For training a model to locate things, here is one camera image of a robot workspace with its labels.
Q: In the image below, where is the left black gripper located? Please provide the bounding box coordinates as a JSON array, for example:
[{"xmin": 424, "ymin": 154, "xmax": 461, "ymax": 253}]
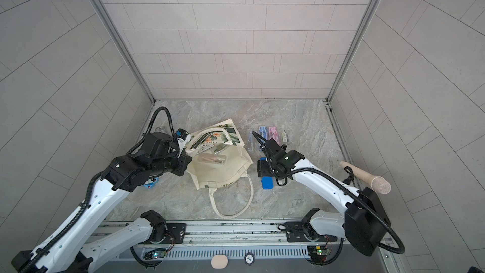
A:
[{"xmin": 151, "ymin": 149, "xmax": 198, "ymax": 176}]

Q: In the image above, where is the clear case with silver compass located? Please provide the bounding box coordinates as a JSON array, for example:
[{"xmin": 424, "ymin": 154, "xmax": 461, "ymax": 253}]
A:
[{"xmin": 247, "ymin": 129, "xmax": 257, "ymax": 152}]

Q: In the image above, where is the pink compass set case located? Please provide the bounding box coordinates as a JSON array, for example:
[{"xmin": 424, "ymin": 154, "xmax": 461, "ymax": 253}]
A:
[{"xmin": 268, "ymin": 126, "xmax": 280, "ymax": 145}]

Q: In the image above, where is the blue compass set case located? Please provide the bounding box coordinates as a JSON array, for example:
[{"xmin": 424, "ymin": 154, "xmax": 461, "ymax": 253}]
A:
[{"xmin": 258, "ymin": 126, "xmax": 269, "ymax": 140}]

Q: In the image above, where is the cream canvas floral tote bag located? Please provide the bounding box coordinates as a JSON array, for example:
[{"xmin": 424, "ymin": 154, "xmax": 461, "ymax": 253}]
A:
[{"xmin": 185, "ymin": 119, "xmax": 255, "ymax": 219}]

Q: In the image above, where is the clear compass case with barcode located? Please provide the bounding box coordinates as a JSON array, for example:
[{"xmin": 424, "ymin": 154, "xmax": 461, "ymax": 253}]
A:
[{"xmin": 212, "ymin": 144, "xmax": 231, "ymax": 155}]

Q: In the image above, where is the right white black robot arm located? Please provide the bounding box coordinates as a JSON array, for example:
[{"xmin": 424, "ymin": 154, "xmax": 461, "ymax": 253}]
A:
[{"xmin": 252, "ymin": 132, "xmax": 405, "ymax": 256}]

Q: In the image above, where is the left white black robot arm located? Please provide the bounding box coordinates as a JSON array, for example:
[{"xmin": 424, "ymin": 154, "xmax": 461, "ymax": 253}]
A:
[{"xmin": 11, "ymin": 107, "xmax": 192, "ymax": 272}]

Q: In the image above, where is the blue toy car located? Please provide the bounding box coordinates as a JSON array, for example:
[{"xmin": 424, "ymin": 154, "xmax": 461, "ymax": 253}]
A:
[{"xmin": 144, "ymin": 178, "xmax": 158, "ymax": 188}]

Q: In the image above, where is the black microphone stand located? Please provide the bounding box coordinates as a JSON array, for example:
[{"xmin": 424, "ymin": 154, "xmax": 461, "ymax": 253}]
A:
[{"xmin": 343, "ymin": 166, "xmax": 355, "ymax": 185}]

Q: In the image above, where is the left green circuit board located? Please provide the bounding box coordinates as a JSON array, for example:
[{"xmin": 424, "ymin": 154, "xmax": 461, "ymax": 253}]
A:
[{"xmin": 143, "ymin": 248, "xmax": 169, "ymax": 260}]

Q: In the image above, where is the green circuit board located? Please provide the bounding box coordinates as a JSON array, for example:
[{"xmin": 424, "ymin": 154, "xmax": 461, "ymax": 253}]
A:
[
  {"xmin": 143, "ymin": 248, "xmax": 169, "ymax": 260},
  {"xmin": 307, "ymin": 246, "xmax": 329, "ymax": 265}
]

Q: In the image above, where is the right green circuit board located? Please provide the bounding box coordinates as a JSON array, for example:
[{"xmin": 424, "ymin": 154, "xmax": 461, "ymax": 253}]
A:
[{"xmin": 307, "ymin": 246, "xmax": 329, "ymax": 265}]

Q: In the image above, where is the pink round pad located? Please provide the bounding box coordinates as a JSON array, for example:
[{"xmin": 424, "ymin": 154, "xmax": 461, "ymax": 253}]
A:
[{"xmin": 211, "ymin": 254, "xmax": 229, "ymax": 269}]

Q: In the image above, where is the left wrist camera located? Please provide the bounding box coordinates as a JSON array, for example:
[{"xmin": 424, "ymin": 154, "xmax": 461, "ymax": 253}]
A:
[{"xmin": 176, "ymin": 128, "xmax": 191, "ymax": 150}]

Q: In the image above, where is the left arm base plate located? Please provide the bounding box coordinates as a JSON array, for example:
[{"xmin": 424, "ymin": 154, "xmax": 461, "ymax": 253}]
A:
[{"xmin": 160, "ymin": 223, "xmax": 187, "ymax": 245}]

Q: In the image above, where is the aluminium rail frame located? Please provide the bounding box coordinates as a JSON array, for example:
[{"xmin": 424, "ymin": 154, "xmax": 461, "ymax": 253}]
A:
[{"xmin": 73, "ymin": 217, "xmax": 393, "ymax": 251}]

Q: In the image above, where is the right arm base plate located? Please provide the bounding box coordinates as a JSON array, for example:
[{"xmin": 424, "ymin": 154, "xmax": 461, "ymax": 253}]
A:
[{"xmin": 277, "ymin": 222, "xmax": 338, "ymax": 243}]

